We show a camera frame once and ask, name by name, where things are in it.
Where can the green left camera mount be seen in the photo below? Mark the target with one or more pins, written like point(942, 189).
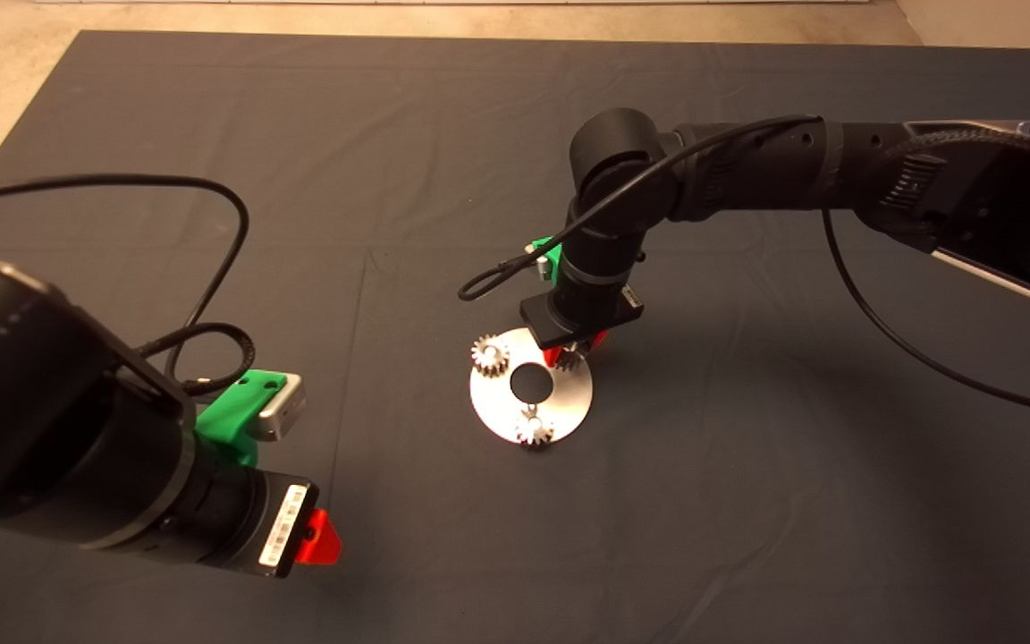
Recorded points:
point(229, 413)

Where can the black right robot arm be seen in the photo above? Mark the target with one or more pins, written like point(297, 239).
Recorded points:
point(837, 170)

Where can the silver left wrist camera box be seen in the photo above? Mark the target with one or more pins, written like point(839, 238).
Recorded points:
point(285, 410)

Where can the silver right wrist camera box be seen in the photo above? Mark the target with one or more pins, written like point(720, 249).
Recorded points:
point(542, 266)

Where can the small steel planetary gear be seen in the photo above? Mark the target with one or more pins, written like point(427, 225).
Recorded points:
point(533, 432)
point(570, 360)
point(490, 355)

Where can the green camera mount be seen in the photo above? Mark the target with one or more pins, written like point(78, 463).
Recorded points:
point(551, 255)
point(229, 413)

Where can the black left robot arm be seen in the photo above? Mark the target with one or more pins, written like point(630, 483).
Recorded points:
point(32, 402)

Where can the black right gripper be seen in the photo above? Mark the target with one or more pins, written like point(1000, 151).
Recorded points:
point(579, 313)

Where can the round metal carrier plate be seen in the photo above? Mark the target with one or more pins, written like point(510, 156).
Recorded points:
point(569, 402)

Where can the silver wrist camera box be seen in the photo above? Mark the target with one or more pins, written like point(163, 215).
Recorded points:
point(542, 266)
point(285, 410)

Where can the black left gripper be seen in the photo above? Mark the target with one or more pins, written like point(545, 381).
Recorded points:
point(251, 526)

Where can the green right camera mount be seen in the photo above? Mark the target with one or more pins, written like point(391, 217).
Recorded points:
point(551, 255)

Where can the dark grey table cloth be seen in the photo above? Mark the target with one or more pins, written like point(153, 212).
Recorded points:
point(390, 134)

